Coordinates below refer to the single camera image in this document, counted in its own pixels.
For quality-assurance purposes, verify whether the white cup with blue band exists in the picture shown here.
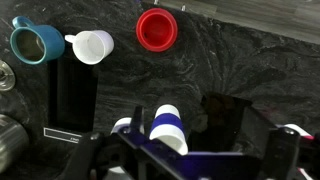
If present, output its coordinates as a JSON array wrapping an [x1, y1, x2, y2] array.
[[149, 104, 188, 155]]

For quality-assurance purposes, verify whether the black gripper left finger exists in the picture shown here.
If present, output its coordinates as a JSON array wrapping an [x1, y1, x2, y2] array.
[[59, 132, 107, 180]]

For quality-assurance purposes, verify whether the stainless steel carafe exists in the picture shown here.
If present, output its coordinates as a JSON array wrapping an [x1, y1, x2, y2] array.
[[0, 114, 29, 173]]

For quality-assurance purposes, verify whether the red silicone lid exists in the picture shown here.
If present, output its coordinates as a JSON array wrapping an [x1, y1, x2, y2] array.
[[136, 8, 178, 52]]

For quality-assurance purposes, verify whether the teal metal mug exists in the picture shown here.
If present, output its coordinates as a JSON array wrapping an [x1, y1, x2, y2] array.
[[10, 16, 65, 65]]

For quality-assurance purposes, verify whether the steel pour-over funnel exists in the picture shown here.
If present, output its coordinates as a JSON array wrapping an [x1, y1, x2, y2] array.
[[0, 60, 16, 92]]

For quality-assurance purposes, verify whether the small white mug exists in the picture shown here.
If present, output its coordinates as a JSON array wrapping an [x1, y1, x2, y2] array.
[[65, 30, 114, 65]]

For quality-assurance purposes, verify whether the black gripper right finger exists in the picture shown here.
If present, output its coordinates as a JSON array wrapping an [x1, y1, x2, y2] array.
[[259, 127, 300, 180]]

